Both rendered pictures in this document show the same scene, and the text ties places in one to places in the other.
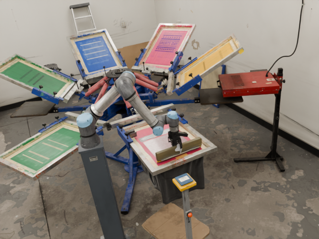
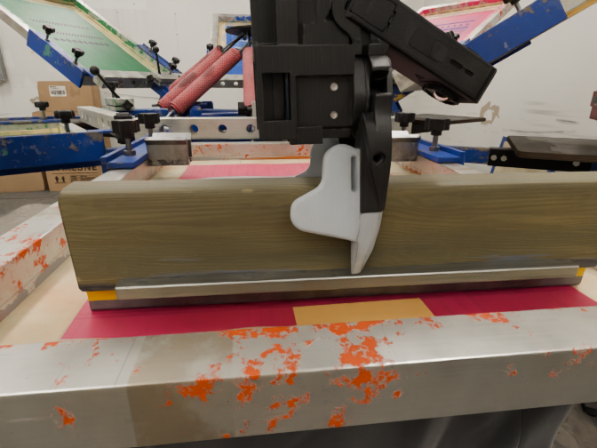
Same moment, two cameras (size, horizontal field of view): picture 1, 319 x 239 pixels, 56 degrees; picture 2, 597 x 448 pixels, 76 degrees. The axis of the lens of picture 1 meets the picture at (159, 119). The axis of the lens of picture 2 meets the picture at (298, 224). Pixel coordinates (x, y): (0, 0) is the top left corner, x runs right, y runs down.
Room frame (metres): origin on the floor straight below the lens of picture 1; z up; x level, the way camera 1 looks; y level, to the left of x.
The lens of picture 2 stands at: (1.75, -0.16, 1.12)
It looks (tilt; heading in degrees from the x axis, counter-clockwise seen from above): 20 degrees down; 15
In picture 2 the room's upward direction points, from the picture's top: straight up
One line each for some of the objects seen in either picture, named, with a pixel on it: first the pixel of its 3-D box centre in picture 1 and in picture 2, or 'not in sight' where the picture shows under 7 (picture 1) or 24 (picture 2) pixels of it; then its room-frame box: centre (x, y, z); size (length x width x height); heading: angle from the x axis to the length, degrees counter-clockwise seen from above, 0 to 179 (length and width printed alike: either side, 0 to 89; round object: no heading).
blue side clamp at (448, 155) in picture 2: (178, 119); (415, 156); (2.60, -0.18, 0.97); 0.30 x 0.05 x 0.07; 22
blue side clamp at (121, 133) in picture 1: (125, 136); (143, 161); (2.39, 0.33, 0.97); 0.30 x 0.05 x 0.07; 22
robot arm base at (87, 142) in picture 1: (89, 137); not in sight; (1.98, 0.54, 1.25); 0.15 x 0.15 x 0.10
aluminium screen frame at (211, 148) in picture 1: (164, 139); (299, 191); (2.27, -0.02, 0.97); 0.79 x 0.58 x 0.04; 22
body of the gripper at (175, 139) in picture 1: (174, 136); (320, 47); (2.01, -0.10, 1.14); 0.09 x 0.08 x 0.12; 113
